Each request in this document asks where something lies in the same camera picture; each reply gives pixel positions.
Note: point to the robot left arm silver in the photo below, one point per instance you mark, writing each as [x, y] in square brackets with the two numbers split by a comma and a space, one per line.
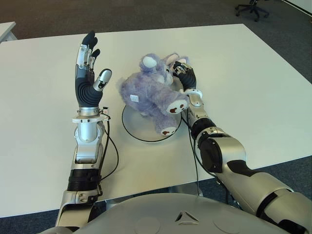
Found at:
[87, 141]

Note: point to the black office chair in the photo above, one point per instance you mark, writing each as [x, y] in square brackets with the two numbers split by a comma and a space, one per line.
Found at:
[253, 9]

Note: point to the white plate black rim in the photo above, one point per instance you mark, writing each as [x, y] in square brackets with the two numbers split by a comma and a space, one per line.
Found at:
[136, 122]

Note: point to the white side table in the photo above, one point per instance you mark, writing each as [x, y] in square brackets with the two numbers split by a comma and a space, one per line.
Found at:
[7, 31]

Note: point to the robot right arm silver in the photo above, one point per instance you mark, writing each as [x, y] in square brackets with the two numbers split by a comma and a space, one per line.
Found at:
[231, 148]

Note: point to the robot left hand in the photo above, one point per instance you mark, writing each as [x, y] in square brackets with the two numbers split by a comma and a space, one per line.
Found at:
[86, 90]

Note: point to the silver table base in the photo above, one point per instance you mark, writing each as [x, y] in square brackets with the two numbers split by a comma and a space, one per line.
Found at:
[182, 189]

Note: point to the silver robot torso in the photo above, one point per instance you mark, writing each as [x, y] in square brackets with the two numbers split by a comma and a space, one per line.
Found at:
[158, 214]

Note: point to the purple plush bunny doll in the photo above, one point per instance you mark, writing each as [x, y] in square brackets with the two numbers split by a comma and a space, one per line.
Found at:
[148, 92]

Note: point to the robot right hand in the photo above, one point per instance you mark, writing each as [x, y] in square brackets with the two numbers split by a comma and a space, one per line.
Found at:
[189, 79]

